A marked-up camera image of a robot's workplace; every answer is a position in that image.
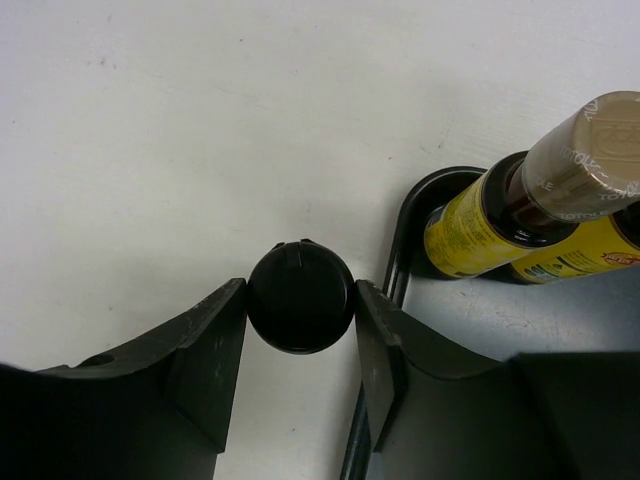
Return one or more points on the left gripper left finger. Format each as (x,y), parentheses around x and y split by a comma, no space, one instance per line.
(156,407)

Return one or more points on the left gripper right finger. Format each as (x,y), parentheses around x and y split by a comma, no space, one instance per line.
(437,410)

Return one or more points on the small spice jar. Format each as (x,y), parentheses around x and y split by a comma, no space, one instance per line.
(299,297)

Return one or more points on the yellow-label sauce bottle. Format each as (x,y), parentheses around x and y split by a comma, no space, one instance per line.
(595,247)
(584,169)

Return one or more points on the black plastic tray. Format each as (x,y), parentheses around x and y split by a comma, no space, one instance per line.
(488,315)

